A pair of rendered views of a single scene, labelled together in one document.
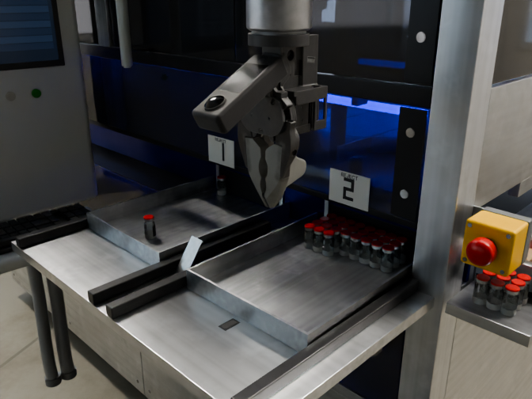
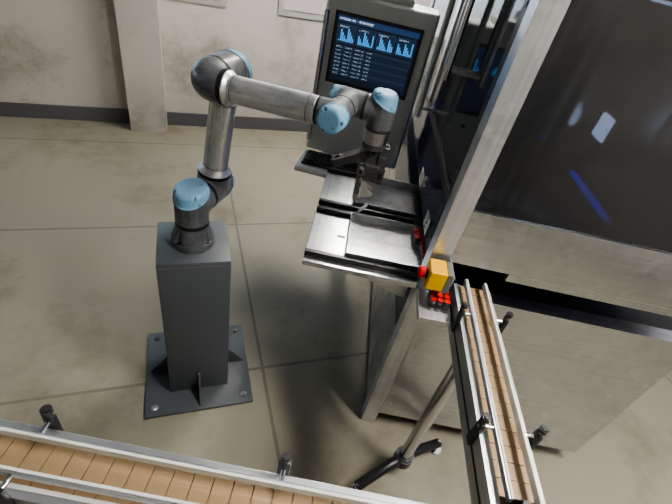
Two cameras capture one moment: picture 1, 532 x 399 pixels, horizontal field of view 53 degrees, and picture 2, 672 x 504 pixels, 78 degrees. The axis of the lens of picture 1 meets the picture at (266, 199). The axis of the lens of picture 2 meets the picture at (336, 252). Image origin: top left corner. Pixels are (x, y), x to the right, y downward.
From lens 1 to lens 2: 0.95 m
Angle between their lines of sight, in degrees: 41
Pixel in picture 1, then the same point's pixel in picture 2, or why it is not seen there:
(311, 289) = (382, 249)
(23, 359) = not seen: hidden behind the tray
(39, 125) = not seen: hidden behind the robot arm
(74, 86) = (404, 112)
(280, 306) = (363, 244)
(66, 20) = (415, 79)
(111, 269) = (339, 197)
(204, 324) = (335, 231)
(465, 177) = (443, 242)
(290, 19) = (369, 140)
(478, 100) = (458, 212)
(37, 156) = not seen: hidden behind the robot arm
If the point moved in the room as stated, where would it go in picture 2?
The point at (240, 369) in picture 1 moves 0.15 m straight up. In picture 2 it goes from (323, 247) to (330, 212)
